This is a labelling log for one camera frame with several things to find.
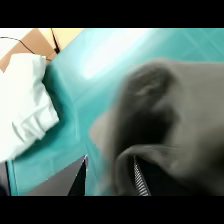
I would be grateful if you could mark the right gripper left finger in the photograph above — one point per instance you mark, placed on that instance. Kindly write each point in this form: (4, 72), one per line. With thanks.
(63, 181)

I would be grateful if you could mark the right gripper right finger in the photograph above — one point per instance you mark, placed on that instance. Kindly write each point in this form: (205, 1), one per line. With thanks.
(150, 183)

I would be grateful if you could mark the grey T-shirt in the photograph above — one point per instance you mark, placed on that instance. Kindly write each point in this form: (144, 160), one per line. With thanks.
(186, 116)

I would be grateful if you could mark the white garment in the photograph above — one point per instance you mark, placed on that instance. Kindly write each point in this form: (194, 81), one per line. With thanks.
(23, 106)

